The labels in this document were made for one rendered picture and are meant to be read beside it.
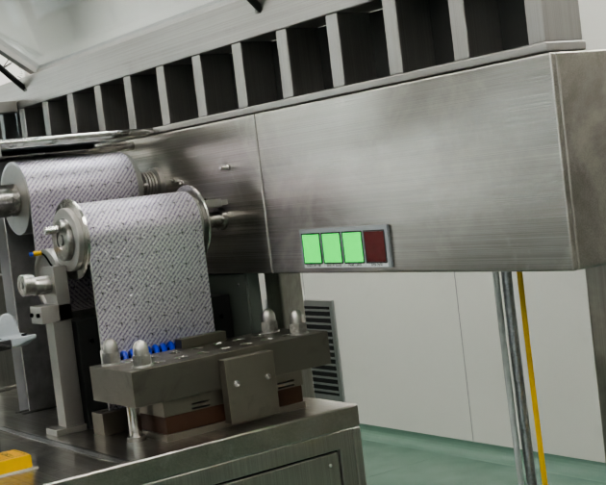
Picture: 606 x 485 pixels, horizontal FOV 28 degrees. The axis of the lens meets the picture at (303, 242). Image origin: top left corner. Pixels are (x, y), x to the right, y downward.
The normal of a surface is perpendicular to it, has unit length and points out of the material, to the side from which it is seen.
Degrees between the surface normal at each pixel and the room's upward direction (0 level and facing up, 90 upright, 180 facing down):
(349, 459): 90
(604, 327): 90
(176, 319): 90
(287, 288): 90
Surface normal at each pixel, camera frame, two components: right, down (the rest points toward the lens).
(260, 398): 0.57, -0.03
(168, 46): -0.81, 0.13
